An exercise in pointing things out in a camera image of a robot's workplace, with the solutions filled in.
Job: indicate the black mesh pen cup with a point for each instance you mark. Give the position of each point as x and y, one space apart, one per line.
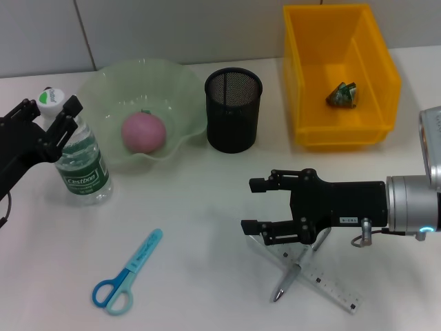
232 113

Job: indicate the pink peach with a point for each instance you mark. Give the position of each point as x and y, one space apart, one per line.
143 132

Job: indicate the grey white pen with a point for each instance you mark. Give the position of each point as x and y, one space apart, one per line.
287 279

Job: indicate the blue scissors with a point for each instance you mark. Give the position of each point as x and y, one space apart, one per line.
136 263

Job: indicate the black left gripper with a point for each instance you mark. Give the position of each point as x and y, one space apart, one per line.
20 148

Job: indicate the clear green-label water bottle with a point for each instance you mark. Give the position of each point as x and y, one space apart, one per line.
84 176

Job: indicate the clear plastic ruler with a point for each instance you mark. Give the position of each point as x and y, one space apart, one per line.
330 286

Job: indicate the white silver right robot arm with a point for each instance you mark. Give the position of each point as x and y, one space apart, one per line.
410 203

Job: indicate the green plastic wrapper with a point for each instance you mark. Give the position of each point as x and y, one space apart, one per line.
341 94

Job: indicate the yellow plastic bin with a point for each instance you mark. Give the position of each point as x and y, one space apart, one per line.
341 79

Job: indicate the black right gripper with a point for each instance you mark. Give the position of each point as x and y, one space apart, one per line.
337 203

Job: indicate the green glass fruit plate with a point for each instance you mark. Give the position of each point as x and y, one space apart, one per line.
100 89

